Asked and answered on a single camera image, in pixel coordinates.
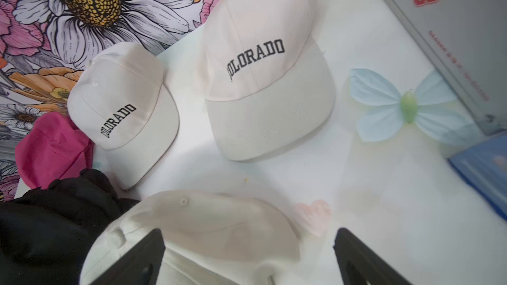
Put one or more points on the silver metal case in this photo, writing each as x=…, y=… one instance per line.
x=466, y=42

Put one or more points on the white colorado cap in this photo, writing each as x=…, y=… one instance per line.
x=265, y=82
x=121, y=104
x=209, y=239

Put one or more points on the white Colorado cap front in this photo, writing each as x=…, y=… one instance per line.
x=209, y=239

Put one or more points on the pink cap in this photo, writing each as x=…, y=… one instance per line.
x=54, y=149

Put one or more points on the clear plastic bag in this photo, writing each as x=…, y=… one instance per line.
x=483, y=167

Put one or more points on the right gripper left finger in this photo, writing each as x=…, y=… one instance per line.
x=140, y=265

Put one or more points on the black cap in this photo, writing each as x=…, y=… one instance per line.
x=47, y=233

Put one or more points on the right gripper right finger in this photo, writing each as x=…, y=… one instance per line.
x=358, y=264

